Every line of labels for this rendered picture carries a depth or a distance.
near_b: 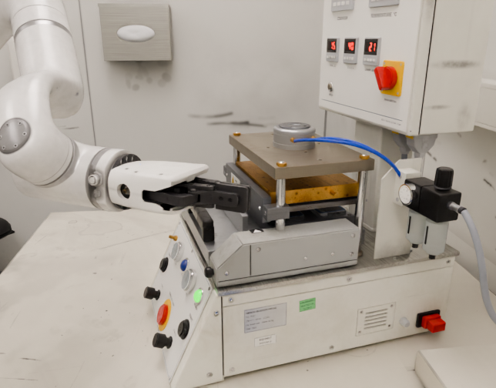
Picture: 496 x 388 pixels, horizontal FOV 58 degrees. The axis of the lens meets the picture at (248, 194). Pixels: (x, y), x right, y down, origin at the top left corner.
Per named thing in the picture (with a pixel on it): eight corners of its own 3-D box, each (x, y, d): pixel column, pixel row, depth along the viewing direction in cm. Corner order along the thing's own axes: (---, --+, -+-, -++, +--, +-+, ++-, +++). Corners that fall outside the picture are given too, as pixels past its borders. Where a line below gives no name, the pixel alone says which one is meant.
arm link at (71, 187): (96, 133, 57) (132, 163, 66) (17, 125, 62) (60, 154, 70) (73, 194, 55) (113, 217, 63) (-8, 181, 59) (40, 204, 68)
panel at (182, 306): (150, 292, 102) (181, 219, 99) (170, 384, 75) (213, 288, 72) (142, 290, 101) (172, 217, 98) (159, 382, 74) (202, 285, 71)
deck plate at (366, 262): (360, 195, 114) (360, 192, 114) (459, 255, 83) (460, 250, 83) (179, 216, 101) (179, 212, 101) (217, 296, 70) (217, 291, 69)
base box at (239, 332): (353, 257, 119) (359, 196, 114) (455, 343, 86) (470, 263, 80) (149, 289, 104) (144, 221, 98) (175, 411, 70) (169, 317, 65)
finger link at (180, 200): (156, 199, 50) (202, 195, 52) (138, 183, 56) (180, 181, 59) (156, 209, 50) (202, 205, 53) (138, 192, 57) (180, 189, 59)
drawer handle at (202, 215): (197, 211, 91) (196, 192, 90) (215, 241, 78) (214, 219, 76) (187, 212, 90) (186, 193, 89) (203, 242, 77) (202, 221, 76)
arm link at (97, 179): (82, 152, 55) (102, 155, 55) (125, 144, 64) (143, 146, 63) (85, 217, 58) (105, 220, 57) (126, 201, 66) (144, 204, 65)
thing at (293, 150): (330, 166, 104) (333, 110, 100) (415, 213, 76) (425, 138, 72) (229, 175, 97) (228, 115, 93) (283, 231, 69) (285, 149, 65)
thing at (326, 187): (309, 172, 99) (311, 130, 96) (363, 206, 80) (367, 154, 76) (234, 180, 94) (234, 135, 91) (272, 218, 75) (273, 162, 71)
